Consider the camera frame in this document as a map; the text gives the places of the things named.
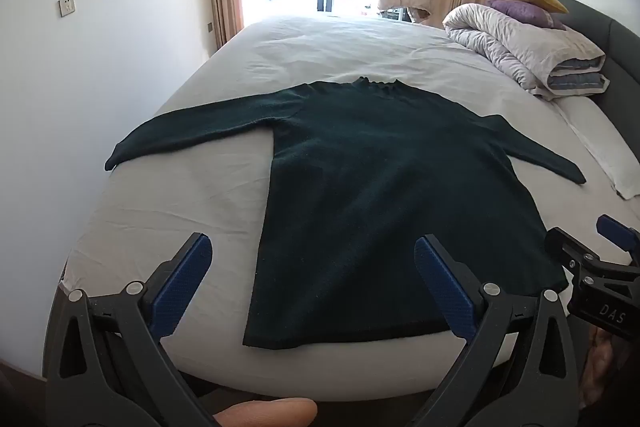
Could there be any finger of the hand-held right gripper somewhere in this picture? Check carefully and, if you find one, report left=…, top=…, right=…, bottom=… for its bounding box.
left=545, top=227, right=603, bottom=289
left=596, top=214, right=640, bottom=266

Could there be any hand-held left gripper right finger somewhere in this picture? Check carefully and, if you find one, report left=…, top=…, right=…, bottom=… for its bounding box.
left=414, top=234, right=586, bottom=427

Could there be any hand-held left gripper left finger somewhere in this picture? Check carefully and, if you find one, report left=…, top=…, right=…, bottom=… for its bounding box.
left=42, top=233, right=216, bottom=427

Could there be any dark green sweater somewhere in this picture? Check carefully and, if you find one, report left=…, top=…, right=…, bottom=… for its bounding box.
left=104, top=77, right=587, bottom=351

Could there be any person's left hand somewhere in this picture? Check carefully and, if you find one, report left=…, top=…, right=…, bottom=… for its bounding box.
left=212, top=397, right=319, bottom=427

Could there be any flat white pillow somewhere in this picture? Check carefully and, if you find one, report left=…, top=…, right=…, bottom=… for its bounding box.
left=555, top=97, right=640, bottom=200

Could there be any grey-green bed headboard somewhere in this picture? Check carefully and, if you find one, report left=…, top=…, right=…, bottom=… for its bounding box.
left=542, top=0, right=640, bottom=148

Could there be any folded grey duvet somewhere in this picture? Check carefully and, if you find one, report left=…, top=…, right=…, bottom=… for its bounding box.
left=442, top=3, right=611, bottom=100

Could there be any purple pillow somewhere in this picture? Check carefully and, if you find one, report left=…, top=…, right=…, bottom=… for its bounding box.
left=484, top=0, right=568, bottom=30

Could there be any bed with white sheet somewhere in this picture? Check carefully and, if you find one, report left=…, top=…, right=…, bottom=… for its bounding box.
left=60, top=14, right=640, bottom=404

